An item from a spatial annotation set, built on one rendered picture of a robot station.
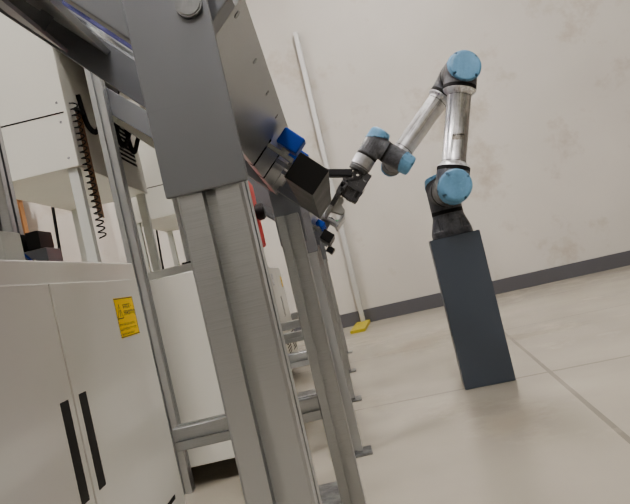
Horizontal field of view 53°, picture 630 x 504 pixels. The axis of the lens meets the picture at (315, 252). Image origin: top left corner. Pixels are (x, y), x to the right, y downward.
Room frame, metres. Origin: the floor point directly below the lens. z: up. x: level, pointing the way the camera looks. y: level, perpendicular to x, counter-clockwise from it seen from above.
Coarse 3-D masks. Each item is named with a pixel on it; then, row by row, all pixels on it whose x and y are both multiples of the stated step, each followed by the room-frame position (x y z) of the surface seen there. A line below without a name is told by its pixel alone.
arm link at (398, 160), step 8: (392, 144) 2.22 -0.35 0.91; (384, 152) 2.20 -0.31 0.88; (392, 152) 2.20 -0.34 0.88; (400, 152) 2.21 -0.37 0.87; (408, 152) 2.22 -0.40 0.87; (384, 160) 2.22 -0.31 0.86; (392, 160) 2.21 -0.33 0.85; (400, 160) 2.20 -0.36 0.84; (408, 160) 2.21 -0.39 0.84; (392, 168) 2.25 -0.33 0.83; (400, 168) 2.22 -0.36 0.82; (408, 168) 2.21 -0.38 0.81
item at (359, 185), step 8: (352, 168) 2.24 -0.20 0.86; (360, 168) 2.20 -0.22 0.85; (360, 176) 2.23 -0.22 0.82; (368, 176) 2.22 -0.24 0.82; (344, 184) 2.21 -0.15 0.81; (352, 184) 2.20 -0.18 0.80; (360, 184) 2.22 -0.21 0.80; (344, 192) 2.22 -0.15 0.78; (352, 192) 2.22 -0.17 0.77; (360, 192) 2.21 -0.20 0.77; (352, 200) 2.21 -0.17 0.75
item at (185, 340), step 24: (168, 288) 1.87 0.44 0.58; (192, 288) 1.87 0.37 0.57; (168, 312) 1.88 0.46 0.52; (192, 312) 1.87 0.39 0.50; (168, 336) 1.88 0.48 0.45; (192, 336) 1.87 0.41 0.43; (168, 360) 1.88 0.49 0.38; (192, 360) 1.87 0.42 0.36; (192, 384) 1.87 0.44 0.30; (216, 384) 1.87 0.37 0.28; (192, 408) 1.88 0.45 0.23; (216, 408) 1.87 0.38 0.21; (192, 456) 1.88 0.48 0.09; (216, 456) 1.87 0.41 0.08
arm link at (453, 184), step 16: (448, 64) 2.20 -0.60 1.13; (464, 64) 2.18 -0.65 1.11; (480, 64) 2.19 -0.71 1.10; (448, 80) 2.22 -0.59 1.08; (464, 80) 2.18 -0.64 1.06; (448, 96) 2.23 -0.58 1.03; (464, 96) 2.21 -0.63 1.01; (448, 112) 2.23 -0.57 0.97; (464, 112) 2.21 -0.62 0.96; (448, 128) 2.22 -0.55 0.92; (464, 128) 2.21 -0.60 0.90; (448, 144) 2.21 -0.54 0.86; (464, 144) 2.21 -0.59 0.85; (448, 160) 2.21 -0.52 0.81; (464, 160) 2.21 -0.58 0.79; (448, 176) 2.17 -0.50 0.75; (464, 176) 2.17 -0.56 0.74; (432, 192) 2.29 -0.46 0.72; (448, 192) 2.18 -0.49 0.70; (464, 192) 2.18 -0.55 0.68
